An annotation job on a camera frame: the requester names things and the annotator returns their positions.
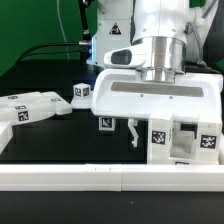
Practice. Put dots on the white left fence block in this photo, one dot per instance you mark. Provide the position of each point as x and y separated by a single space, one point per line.
5 134

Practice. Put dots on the white long chair back part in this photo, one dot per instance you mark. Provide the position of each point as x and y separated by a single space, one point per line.
35 101

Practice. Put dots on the white tagged bar part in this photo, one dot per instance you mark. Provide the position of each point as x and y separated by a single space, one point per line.
25 113

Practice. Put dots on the paper sheet with tags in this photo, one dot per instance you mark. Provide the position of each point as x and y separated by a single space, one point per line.
77 103

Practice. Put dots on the rear white tagged cube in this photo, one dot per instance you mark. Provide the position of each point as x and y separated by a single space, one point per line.
81 90

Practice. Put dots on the white chair seat part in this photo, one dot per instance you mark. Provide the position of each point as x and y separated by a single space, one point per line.
184 144

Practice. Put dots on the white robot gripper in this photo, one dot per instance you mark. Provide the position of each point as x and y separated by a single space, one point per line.
122 91

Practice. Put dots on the white front fence rail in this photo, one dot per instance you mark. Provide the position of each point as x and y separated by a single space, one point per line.
94 177

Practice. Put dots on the small white tagged cube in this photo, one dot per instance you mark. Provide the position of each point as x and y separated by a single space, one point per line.
107 124

